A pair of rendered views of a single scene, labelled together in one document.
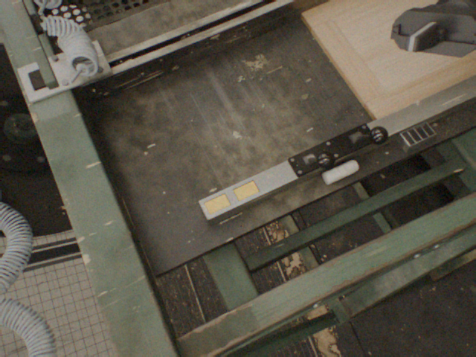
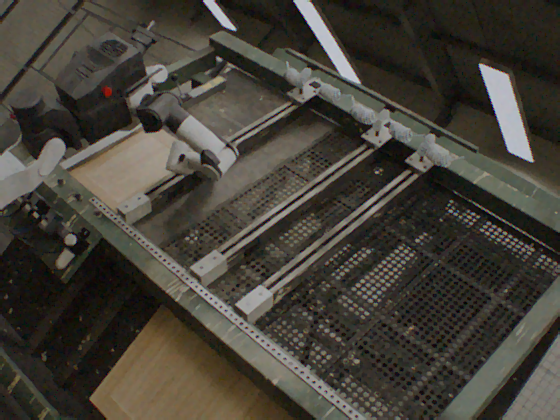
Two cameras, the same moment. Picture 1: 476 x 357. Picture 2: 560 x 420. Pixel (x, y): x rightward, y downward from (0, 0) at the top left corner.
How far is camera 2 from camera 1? 3.37 m
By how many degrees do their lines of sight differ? 68
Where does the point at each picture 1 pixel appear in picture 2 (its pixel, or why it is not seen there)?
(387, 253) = not seen: hidden behind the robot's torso
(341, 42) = not seen: hidden behind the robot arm
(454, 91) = (120, 135)
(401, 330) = not seen: hidden behind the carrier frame
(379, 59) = (157, 148)
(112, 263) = (245, 49)
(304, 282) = (174, 67)
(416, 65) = (138, 149)
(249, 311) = (192, 58)
